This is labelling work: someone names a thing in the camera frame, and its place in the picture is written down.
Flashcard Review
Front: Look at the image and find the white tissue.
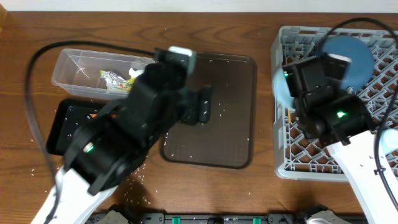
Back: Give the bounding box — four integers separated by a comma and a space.
128, 68, 144, 78

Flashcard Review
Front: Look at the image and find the yellow green snack wrapper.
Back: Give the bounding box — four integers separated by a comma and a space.
100, 70, 136, 91

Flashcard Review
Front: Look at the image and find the light blue rice bowl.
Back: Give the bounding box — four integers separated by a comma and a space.
272, 68, 294, 110

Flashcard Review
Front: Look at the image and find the wooden chopstick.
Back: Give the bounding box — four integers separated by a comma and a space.
287, 109, 291, 124

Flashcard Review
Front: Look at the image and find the orange carrot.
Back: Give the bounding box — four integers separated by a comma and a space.
90, 113, 117, 118

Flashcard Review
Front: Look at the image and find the dark blue bowl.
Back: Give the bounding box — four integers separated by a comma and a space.
317, 35, 374, 91

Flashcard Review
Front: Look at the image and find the light blue cup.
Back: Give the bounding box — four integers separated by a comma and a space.
380, 129, 398, 155

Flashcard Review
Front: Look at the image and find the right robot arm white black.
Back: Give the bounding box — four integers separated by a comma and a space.
273, 54, 397, 223

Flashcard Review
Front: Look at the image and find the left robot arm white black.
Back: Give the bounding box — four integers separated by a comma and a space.
34, 62, 212, 223

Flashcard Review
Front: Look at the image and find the grey dishwasher rack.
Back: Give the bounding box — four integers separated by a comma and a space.
271, 26, 397, 182

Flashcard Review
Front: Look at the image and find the brown serving tray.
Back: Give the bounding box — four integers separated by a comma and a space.
159, 52, 257, 169

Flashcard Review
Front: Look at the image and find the clear plastic bin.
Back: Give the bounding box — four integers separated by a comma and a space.
52, 49, 154, 100

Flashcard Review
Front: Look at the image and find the black tray bin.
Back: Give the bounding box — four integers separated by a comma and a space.
46, 98, 104, 156

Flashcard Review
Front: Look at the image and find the black rail at table edge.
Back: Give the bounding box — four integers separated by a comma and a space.
86, 203, 363, 224

